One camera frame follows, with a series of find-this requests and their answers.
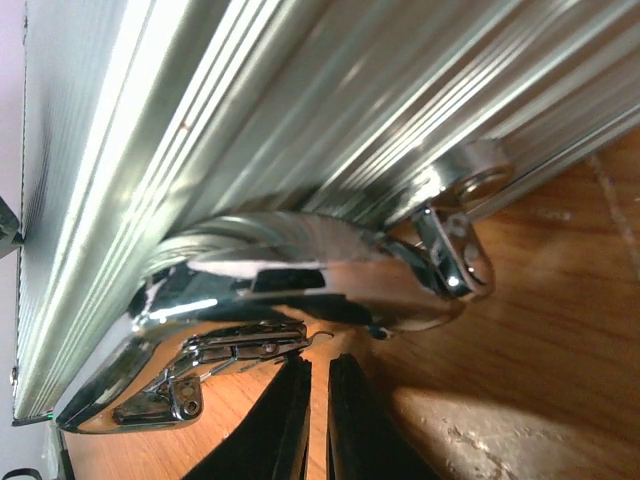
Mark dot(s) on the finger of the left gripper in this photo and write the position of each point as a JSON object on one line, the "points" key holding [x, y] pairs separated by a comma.
{"points": [[10, 235]]}

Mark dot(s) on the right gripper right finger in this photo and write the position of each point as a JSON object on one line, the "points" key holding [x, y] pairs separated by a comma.
{"points": [[363, 441]]}

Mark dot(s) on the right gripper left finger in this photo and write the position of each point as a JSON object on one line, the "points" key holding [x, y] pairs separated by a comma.
{"points": [[272, 441]]}

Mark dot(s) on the aluminium poker set case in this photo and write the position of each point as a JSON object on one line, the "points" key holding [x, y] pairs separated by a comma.
{"points": [[193, 166]]}

